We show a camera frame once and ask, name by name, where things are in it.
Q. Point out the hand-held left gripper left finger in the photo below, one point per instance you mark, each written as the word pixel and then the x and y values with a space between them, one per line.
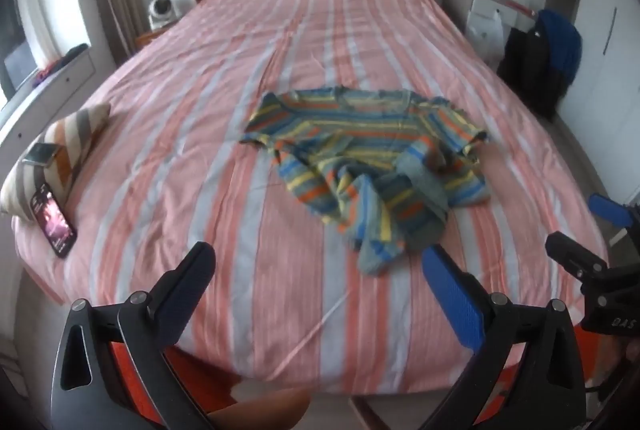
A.
pixel 196 272

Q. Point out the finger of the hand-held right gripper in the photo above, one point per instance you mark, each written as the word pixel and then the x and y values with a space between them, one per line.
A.
pixel 607 208
pixel 572 254

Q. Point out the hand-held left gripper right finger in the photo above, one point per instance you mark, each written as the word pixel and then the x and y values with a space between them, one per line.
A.
pixel 452 297

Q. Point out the striped multicolour t-shirt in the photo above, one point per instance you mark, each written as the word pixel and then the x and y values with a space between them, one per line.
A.
pixel 350 135

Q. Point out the pink striped bedspread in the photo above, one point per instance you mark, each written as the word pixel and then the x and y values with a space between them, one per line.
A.
pixel 200 160

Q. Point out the brown rounded object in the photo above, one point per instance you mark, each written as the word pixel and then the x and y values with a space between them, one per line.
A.
pixel 260 410

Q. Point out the black smartphone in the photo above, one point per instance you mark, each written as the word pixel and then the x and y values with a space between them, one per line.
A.
pixel 52 222

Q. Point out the black jacket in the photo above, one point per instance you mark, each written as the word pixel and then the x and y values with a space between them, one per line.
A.
pixel 525 70

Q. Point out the blue jacket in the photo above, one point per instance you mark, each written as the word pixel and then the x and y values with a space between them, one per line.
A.
pixel 562 45

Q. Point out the striped brown white pillow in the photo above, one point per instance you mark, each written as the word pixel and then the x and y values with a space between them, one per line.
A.
pixel 75 130

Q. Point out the small silver device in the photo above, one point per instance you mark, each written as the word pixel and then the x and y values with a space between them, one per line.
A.
pixel 40 154

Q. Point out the white plastic bag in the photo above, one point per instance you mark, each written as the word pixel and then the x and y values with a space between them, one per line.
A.
pixel 484 35

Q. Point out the white windowsill ledge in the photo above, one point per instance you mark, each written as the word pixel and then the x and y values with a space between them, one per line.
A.
pixel 60 85

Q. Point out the wooden nightstand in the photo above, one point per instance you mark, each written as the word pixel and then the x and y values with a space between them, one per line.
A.
pixel 147 38

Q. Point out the dark item on ledge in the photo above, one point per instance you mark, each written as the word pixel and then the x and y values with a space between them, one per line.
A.
pixel 70 53

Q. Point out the window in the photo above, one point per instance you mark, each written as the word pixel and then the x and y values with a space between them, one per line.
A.
pixel 25 20

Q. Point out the white security camera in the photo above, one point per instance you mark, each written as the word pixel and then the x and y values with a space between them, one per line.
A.
pixel 162 10

